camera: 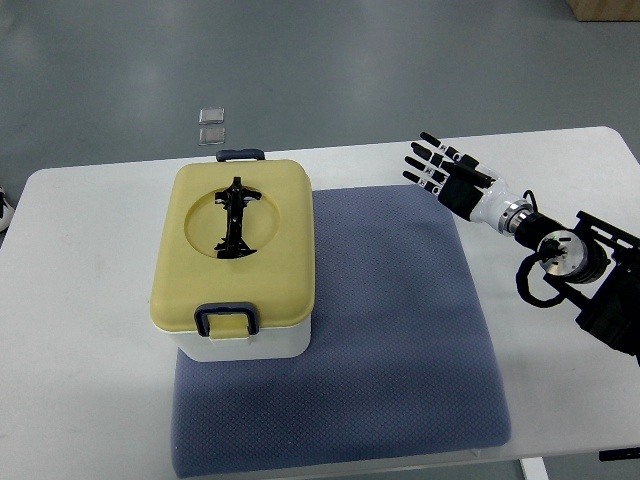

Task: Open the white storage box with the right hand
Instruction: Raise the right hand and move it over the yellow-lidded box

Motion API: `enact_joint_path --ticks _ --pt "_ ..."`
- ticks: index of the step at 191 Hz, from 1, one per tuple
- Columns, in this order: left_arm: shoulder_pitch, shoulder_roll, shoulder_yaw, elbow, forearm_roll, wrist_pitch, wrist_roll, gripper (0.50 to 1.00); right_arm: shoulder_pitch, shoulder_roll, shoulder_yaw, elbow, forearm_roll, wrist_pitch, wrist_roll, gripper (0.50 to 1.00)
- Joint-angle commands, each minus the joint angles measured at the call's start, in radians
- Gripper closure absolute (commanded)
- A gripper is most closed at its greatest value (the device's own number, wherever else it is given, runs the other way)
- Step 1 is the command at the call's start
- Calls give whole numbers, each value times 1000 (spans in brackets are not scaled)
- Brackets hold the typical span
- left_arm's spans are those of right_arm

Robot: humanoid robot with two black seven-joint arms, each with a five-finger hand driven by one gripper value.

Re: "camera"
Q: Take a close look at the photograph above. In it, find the upper floor socket plate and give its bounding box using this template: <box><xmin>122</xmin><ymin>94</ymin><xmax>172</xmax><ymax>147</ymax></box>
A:
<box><xmin>199</xmin><ymin>107</ymin><xmax>225</xmax><ymax>125</ymax></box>

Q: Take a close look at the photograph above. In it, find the blue grey textured cushion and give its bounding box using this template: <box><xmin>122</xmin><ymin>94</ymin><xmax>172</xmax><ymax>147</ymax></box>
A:
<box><xmin>172</xmin><ymin>185</ymin><xmax>511</xmax><ymax>478</ymax></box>

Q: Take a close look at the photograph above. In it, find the wooden box corner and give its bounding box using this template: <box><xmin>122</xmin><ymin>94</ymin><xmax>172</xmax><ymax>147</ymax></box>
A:
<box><xmin>567</xmin><ymin>0</ymin><xmax>639</xmax><ymax>22</ymax></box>

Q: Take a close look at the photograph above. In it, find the black white shoe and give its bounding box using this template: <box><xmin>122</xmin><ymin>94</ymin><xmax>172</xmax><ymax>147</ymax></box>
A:
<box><xmin>0</xmin><ymin>188</ymin><xmax>15</xmax><ymax>232</ymax></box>

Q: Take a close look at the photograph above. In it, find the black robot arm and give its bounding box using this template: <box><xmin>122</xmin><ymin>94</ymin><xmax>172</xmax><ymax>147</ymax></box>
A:
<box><xmin>514</xmin><ymin>190</ymin><xmax>639</xmax><ymax>358</ymax></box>

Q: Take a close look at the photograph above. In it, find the yellow storage box lid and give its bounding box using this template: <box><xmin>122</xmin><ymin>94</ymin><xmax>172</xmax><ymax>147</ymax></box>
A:
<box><xmin>150</xmin><ymin>160</ymin><xmax>315</xmax><ymax>339</ymax></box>

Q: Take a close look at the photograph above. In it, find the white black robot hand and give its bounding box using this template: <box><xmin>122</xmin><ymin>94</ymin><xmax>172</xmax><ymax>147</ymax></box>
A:
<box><xmin>403</xmin><ymin>132</ymin><xmax>533</xmax><ymax>236</ymax></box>

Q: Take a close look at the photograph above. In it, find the white table leg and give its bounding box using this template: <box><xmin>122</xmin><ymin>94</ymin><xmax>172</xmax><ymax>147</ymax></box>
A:
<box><xmin>520</xmin><ymin>457</ymin><xmax>549</xmax><ymax>480</ymax></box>

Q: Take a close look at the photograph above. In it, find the white storage box base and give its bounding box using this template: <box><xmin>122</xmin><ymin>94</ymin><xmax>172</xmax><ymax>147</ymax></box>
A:
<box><xmin>168</xmin><ymin>304</ymin><xmax>311</xmax><ymax>362</ymax></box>

